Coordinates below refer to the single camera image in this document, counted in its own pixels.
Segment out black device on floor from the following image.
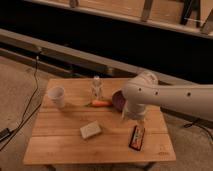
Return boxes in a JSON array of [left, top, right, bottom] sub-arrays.
[[0, 128, 11, 142]]

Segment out black whiteboard eraser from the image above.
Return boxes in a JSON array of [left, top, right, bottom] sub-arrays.
[[129, 125, 145, 151]]

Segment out white paper cup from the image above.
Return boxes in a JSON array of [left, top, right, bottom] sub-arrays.
[[47, 86, 65, 108]]

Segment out orange carrot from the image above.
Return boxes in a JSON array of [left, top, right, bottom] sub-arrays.
[[88, 100, 112, 107]]

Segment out dark purple bowl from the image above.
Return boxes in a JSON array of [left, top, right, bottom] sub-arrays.
[[112, 91, 126, 112]]

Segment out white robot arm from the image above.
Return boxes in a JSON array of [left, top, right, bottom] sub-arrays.
[[122, 71, 213, 122]]

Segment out clear plastic bottle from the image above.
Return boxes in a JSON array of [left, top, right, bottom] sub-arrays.
[[91, 76, 103, 100]]

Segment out wooden table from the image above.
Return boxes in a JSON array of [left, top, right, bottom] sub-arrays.
[[23, 78, 176, 165]]

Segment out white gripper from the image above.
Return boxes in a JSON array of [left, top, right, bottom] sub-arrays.
[[122, 102, 146, 121]]

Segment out black floor cable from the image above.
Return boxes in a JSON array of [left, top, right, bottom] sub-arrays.
[[0, 49, 44, 152]]

